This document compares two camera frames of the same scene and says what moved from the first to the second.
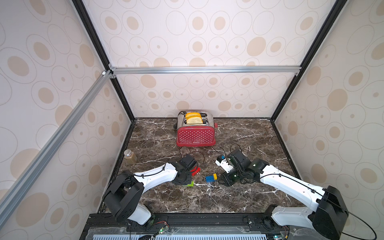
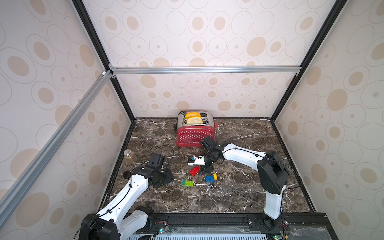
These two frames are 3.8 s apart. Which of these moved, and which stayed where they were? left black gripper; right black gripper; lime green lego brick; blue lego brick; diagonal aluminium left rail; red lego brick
Moved: right black gripper; left black gripper
Stayed: red lego brick; lime green lego brick; blue lego brick; diagonal aluminium left rail
